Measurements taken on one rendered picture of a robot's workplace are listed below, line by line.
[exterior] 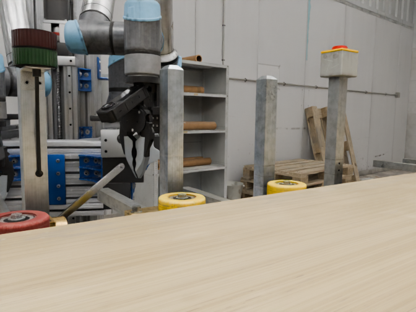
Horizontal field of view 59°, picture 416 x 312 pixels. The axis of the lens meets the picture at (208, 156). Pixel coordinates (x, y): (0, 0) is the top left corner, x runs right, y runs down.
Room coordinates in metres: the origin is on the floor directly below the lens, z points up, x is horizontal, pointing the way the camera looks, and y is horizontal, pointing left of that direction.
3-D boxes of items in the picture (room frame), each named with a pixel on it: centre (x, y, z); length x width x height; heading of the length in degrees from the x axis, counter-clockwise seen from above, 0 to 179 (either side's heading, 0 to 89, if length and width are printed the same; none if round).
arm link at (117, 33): (0.89, 0.16, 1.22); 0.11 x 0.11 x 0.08; 4
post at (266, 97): (0.87, -0.13, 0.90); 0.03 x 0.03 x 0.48; 34
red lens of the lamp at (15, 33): (0.55, 0.25, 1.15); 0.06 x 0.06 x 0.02
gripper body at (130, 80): (0.79, 0.14, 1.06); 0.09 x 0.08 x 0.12; 144
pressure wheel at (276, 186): (0.75, -0.16, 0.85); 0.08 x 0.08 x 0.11
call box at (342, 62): (1.01, -0.35, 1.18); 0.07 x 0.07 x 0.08; 34
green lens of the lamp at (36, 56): (0.55, 0.25, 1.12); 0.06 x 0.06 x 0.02
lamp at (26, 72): (0.55, 0.25, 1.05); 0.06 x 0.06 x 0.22; 34
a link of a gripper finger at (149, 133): (0.76, 0.13, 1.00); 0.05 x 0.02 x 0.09; 54
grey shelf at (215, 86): (3.73, 0.28, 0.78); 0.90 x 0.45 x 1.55; 130
